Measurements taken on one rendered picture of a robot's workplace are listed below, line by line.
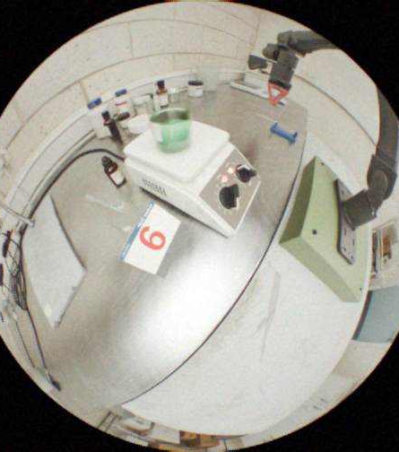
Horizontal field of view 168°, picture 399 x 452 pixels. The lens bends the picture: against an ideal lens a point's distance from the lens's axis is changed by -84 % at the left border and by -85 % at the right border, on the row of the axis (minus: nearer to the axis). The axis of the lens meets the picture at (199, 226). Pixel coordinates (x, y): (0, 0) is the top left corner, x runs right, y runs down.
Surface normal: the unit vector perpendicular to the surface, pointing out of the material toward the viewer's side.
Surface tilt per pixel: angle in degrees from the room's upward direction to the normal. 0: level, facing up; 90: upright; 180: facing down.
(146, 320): 0
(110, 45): 90
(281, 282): 0
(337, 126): 90
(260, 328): 0
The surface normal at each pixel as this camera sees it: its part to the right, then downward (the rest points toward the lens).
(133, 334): 0.04, -0.33
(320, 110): -0.60, 0.74
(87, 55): 0.80, 0.58
